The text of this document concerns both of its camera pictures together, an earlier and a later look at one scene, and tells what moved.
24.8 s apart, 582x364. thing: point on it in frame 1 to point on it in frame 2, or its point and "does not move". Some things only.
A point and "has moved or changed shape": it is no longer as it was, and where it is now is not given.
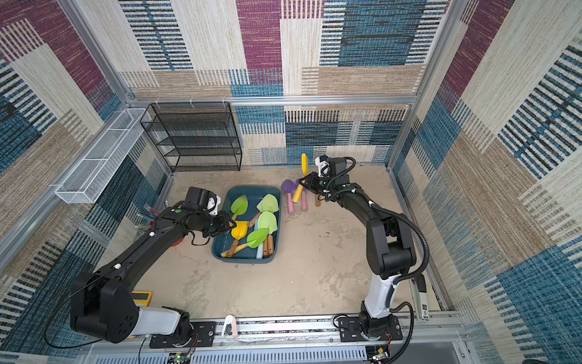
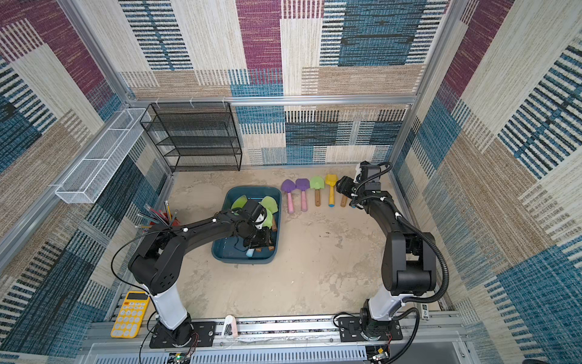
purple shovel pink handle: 304,202 does not move
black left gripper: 225,227 to 267,241
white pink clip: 229,327 does not move
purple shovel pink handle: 289,186 does not move
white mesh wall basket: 85,184 does not move
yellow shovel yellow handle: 305,171 has moved or changed shape
